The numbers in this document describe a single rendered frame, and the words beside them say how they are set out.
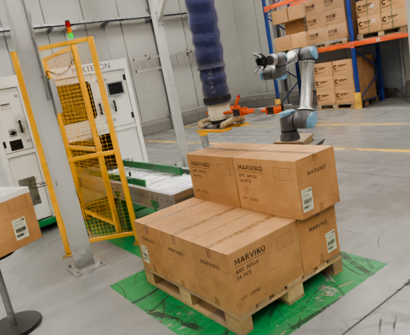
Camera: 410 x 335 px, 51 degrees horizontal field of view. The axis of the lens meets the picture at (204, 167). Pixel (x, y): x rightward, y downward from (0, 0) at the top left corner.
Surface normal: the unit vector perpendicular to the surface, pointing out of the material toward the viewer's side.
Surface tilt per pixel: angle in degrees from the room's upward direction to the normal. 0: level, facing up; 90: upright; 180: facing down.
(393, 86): 90
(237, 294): 90
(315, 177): 90
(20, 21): 90
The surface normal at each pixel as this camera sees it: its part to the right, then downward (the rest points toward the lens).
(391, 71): -0.79, 0.28
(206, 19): 0.14, 0.01
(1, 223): 0.82, -0.04
